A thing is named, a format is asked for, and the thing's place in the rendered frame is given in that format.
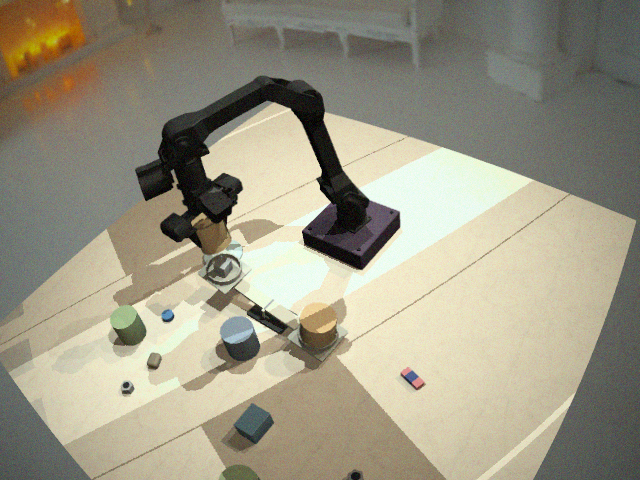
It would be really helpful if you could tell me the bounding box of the tan cylinder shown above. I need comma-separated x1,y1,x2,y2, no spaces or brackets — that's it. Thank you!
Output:
299,302,337,347

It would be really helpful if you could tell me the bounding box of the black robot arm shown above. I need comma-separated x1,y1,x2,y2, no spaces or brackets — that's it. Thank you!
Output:
135,75,372,234

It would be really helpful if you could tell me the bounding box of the blue cube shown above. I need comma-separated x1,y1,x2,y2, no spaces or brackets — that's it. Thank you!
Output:
234,403,274,444

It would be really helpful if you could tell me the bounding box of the pink eraser with blue sleeve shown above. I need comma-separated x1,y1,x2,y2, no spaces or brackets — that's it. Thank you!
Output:
400,367,425,390

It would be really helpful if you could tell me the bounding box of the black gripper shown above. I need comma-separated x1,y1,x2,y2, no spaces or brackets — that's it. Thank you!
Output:
160,173,243,249

